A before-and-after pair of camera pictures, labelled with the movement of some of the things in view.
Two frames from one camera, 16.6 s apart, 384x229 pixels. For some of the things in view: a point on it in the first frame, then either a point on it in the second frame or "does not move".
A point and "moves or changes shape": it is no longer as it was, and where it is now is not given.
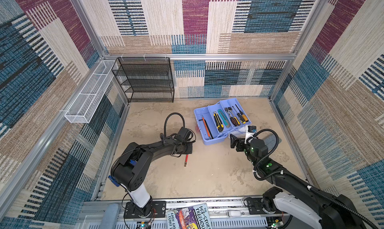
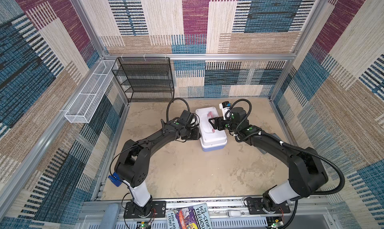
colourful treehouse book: (196, 217) does not move
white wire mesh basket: (90, 93) does not move
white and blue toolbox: (217, 122) moves or changes shape
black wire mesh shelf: (146, 79) does not move
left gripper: (189, 148) -> (195, 136)
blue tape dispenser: (114, 181) does not move
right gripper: (240, 142) -> (218, 121)
